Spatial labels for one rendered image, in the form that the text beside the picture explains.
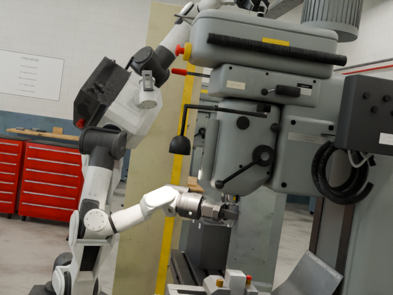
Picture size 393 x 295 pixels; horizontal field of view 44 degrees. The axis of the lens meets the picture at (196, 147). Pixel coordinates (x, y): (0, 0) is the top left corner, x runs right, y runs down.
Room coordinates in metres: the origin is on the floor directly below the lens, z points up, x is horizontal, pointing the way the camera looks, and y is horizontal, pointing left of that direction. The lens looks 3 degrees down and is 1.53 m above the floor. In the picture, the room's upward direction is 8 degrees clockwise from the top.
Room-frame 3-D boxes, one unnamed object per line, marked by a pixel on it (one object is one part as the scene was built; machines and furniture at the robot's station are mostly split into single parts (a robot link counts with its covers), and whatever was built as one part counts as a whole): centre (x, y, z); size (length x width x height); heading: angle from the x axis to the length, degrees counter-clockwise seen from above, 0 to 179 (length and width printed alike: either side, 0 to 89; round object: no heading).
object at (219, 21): (1.67, -0.17, 1.81); 0.47 x 0.26 x 0.16; 99
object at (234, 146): (1.66, -0.16, 1.47); 0.21 x 0.19 x 0.32; 9
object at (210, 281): (1.48, -0.12, 1.03); 0.12 x 0.06 x 0.04; 10
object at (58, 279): (2.30, 0.48, 0.68); 0.21 x 0.20 x 0.13; 27
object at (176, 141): (1.61, 0.05, 1.45); 0.07 x 0.07 x 0.06
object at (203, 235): (2.07, -0.10, 1.04); 0.22 x 0.12 x 0.20; 16
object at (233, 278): (1.49, -0.18, 1.05); 0.06 x 0.05 x 0.06; 10
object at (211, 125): (1.65, -0.04, 1.45); 0.04 x 0.04 x 0.21; 9
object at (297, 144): (1.69, -0.34, 1.47); 0.24 x 0.19 x 0.26; 9
